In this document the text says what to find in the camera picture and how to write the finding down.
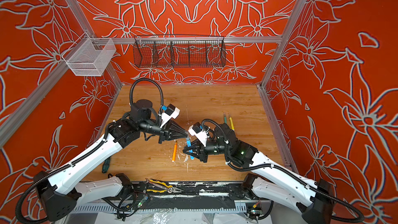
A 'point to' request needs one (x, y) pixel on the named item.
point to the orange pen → (174, 154)
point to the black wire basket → (179, 51)
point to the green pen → (225, 118)
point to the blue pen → (189, 144)
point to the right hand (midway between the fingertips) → (183, 149)
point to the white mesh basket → (89, 56)
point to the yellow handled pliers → (167, 188)
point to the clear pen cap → (187, 138)
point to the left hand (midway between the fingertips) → (185, 135)
